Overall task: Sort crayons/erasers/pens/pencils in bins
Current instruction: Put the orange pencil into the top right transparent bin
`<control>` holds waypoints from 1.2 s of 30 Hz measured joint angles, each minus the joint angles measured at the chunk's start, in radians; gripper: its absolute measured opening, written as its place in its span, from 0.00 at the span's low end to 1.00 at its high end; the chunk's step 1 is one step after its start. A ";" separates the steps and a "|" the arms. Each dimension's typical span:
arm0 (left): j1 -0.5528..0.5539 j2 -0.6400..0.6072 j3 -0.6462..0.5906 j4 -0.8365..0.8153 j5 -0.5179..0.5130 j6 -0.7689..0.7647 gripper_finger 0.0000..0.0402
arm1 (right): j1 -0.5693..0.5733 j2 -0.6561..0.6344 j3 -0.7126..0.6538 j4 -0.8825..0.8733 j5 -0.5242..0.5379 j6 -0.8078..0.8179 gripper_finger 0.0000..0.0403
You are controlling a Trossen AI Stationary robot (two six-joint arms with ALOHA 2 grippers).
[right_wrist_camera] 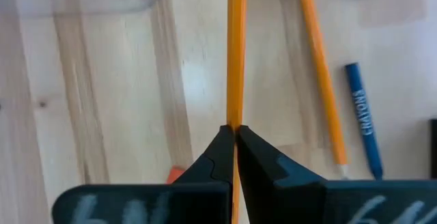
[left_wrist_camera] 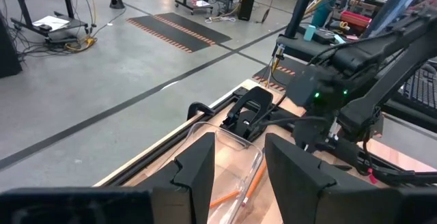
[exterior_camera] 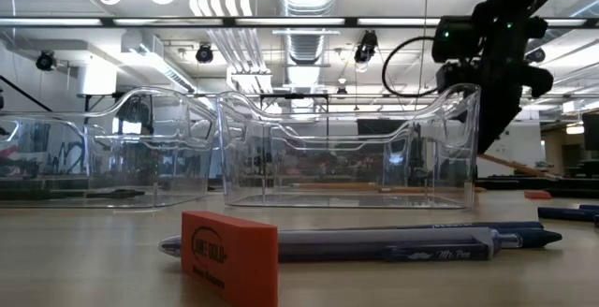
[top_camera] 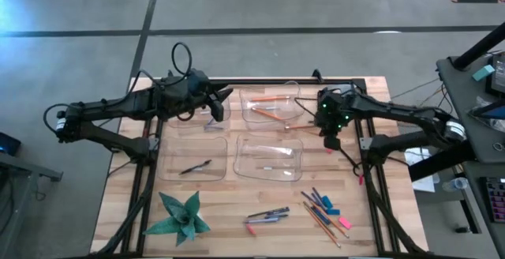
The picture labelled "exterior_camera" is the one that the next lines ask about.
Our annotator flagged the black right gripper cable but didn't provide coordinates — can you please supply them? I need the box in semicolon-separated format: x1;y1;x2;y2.
381;35;442;98

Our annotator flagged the yellow orange wooden pencil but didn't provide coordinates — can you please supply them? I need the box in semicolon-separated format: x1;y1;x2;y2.
288;183;381;193
381;185;489;195
476;152;561;181

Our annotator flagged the black monitor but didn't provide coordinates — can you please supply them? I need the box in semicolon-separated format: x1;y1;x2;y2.
581;111;599;153

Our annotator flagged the translucent grey Mr. Pen pen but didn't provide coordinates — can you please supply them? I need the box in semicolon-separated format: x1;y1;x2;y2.
157;227;523;264

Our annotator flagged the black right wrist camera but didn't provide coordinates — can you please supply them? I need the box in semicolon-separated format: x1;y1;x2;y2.
436;61;475;94

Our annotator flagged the orange eraser with oval print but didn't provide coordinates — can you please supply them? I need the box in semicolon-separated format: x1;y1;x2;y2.
181;210;281;307

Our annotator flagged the clear plastic bin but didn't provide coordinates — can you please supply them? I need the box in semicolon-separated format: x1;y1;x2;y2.
0;85;217;211
268;122;409;197
87;120;247;197
216;83;482;211

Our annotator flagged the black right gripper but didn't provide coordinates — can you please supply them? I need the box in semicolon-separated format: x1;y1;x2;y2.
432;11;554;155

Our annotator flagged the black ceiling spotlight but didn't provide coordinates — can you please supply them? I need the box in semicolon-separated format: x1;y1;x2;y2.
524;47;547;65
353;29;379;65
195;42;215;65
35;50;58;73

